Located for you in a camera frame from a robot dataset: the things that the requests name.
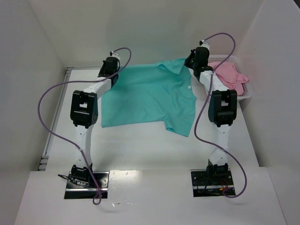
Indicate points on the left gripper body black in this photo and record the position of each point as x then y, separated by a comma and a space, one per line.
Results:
108, 76

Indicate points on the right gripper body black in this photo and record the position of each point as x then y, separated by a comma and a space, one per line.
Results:
189, 62

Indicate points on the teal t shirt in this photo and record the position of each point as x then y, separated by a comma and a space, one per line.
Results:
151, 93

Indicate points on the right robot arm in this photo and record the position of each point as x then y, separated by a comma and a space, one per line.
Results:
222, 111

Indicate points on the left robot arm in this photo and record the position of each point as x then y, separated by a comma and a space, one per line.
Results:
84, 114

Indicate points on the pink t shirt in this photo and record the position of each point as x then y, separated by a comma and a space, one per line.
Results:
229, 76

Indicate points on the white plastic basket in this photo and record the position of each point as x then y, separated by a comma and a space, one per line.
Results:
217, 84

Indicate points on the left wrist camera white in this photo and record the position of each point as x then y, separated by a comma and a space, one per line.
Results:
115, 54

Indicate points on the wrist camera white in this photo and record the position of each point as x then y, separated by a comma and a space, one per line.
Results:
115, 54
204, 44

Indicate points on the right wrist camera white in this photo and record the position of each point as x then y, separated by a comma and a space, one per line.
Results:
204, 44

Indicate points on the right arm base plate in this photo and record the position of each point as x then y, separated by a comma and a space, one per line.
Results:
206, 187

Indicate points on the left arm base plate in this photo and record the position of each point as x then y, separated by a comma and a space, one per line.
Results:
82, 190

